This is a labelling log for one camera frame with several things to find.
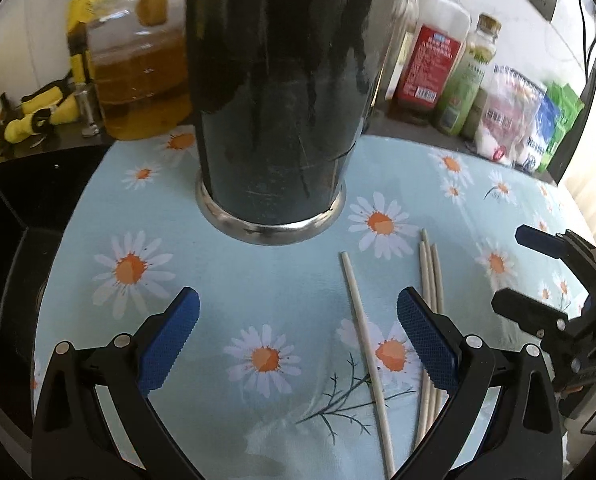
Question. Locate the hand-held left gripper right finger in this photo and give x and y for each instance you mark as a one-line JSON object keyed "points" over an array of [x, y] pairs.
{"points": [[427, 342]]}

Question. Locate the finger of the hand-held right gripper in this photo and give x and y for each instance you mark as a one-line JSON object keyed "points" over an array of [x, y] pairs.
{"points": [[525, 310], [540, 241]]}

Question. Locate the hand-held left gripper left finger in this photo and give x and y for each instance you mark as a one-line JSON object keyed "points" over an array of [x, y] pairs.
{"points": [[170, 342]]}

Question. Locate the dark metal chopstick holder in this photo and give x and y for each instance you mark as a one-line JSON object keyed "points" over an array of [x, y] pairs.
{"points": [[278, 95]]}

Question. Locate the blue white salt bag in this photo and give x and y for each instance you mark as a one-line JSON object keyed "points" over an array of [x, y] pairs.
{"points": [[538, 137]]}

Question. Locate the blue daisy print tablecloth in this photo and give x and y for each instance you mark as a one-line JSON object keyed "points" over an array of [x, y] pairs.
{"points": [[258, 280]]}

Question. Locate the green bag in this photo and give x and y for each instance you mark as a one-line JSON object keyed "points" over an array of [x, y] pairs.
{"points": [[563, 110]]}

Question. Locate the clear pink print sugar bag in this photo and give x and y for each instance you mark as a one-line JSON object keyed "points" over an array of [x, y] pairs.
{"points": [[502, 112]]}

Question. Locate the green label bottle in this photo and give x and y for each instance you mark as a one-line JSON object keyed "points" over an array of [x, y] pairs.
{"points": [[463, 85]]}

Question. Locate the red label square bottle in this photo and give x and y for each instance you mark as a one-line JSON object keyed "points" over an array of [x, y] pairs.
{"points": [[432, 55]]}

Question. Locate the clear bottle yellow cap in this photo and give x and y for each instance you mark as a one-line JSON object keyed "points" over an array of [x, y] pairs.
{"points": [[406, 30]]}

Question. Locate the yellow dish soap bottle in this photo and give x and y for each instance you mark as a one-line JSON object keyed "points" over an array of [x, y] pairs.
{"points": [[84, 5]]}

